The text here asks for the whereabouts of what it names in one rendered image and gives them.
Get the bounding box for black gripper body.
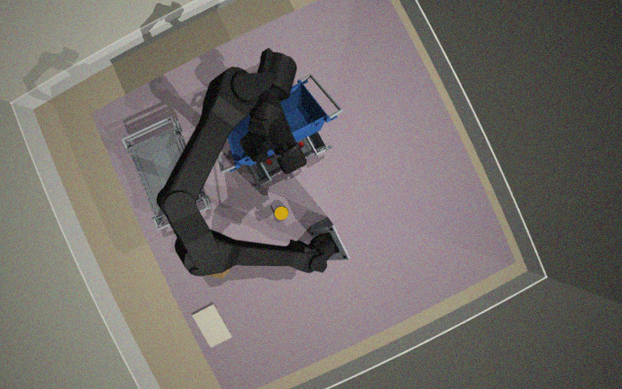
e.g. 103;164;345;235
263;120;307;174

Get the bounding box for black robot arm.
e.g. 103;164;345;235
156;48;340;276

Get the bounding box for blue plastic tray with wire bars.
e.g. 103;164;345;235
218;74;343;173

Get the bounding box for yellow short cylinder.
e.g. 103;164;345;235
275;207;288;220

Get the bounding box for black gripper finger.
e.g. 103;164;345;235
273;136;296;155

